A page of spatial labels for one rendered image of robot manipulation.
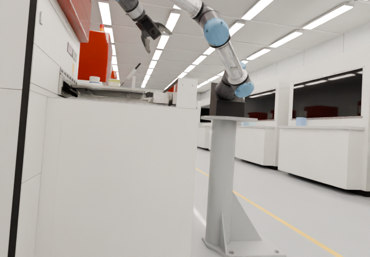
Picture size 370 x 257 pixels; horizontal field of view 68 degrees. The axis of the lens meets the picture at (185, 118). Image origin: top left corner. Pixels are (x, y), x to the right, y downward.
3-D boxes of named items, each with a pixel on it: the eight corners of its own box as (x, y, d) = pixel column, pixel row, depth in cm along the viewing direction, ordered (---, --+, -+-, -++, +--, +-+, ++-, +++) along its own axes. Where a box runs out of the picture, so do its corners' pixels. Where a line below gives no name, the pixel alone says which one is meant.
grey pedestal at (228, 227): (254, 230, 208) (260, 121, 211) (286, 257, 165) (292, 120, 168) (188, 230, 199) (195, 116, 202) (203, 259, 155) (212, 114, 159)
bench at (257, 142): (263, 169, 562) (268, 72, 570) (230, 159, 738) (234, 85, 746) (310, 171, 585) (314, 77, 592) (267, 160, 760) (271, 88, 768)
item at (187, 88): (176, 108, 126) (178, 77, 127) (161, 113, 180) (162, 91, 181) (196, 109, 128) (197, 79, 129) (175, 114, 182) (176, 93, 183)
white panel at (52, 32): (22, 89, 89) (32, -31, 91) (70, 106, 169) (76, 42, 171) (32, 90, 90) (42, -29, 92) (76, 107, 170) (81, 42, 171)
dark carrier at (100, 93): (71, 86, 133) (71, 85, 133) (82, 94, 167) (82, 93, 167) (143, 93, 140) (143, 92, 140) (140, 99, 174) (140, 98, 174)
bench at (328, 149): (348, 197, 347) (355, 40, 355) (273, 173, 523) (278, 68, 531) (417, 198, 370) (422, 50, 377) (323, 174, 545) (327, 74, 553)
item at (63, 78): (56, 94, 126) (58, 73, 126) (74, 102, 169) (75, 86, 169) (61, 94, 126) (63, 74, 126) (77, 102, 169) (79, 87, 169)
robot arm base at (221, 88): (236, 88, 190) (241, 76, 183) (237, 101, 178) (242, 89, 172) (215, 83, 189) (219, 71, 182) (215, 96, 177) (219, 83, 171)
